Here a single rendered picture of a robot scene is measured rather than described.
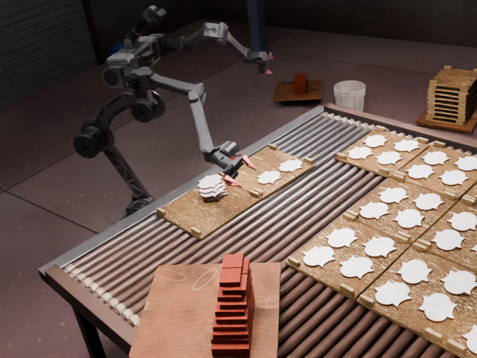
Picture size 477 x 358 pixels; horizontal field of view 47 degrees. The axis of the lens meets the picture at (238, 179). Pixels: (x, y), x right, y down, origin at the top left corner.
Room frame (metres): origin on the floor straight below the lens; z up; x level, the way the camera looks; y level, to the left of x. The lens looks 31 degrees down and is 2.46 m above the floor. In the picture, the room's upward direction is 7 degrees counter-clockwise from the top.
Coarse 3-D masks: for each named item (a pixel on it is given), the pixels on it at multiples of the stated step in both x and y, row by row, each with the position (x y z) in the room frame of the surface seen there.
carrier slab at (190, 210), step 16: (192, 192) 2.42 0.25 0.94; (240, 192) 2.36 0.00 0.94; (176, 208) 2.29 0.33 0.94; (192, 208) 2.28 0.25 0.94; (208, 208) 2.26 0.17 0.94; (224, 208) 2.24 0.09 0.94; (240, 208) 2.22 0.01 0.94; (176, 224) 2.16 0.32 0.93; (192, 224) 2.14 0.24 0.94; (208, 224) 2.12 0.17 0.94; (224, 224) 2.12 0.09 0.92
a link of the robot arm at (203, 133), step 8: (192, 96) 2.50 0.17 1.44; (192, 104) 2.47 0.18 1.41; (200, 104) 2.46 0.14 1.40; (192, 112) 2.43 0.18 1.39; (200, 112) 2.41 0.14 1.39; (200, 120) 2.36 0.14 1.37; (200, 128) 2.30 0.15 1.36; (200, 136) 2.25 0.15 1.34; (208, 136) 2.23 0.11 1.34; (200, 144) 2.19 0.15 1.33; (208, 160) 2.15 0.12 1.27
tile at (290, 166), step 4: (288, 160) 2.62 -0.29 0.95; (296, 160) 2.61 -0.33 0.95; (280, 164) 2.58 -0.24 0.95; (284, 164) 2.58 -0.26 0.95; (288, 164) 2.57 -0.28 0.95; (292, 164) 2.57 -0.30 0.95; (296, 164) 2.56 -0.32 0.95; (300, 164) 2.55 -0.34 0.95; (280, 168) 2.54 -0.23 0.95; (284, 168) 2.53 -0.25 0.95; (288, 168) 2.53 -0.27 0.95; (292, 168) 2.52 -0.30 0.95; (296, 168) 2.52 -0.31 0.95; (300, 168) 2.52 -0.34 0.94; (284, 172) 2.51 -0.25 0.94; (292, 172) 2.49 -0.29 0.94
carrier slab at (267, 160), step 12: (252, 156) 2.73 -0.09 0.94; (264, 156) 2.71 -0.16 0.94; (276, 156) 2.69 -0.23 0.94; (288, 156) 2.67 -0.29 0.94; (240, 168) 2.61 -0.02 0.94; (264, 168) 2.57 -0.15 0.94; (276, 168) 2.56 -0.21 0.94; (240, 180) 2.48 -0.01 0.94; (252, 180) 2.47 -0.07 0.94; (288, 180) 2.42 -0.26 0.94; (264, 192) 2.33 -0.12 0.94
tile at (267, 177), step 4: (268, 172) 2.52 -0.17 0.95; (272, 172) 2.51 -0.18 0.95; (276, 172) 2.51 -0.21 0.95; (256, 176) 2.49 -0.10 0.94; (260, 176) 2.48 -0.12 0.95; (264, 176) 2.48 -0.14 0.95; (268, 176) 2.47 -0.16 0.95; (272, 176) 2.47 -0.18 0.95; (276, 176) 2.46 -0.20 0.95; (260, 180) 2.44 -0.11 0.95; (264, 180) 2.44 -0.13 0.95; (268, 180) 2.43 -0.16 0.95; (272, 180) 2.43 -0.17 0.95; (276, 180) 2.43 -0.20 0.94; (264, 184) 2.41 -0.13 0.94; (272, 184) 2.40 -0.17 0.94
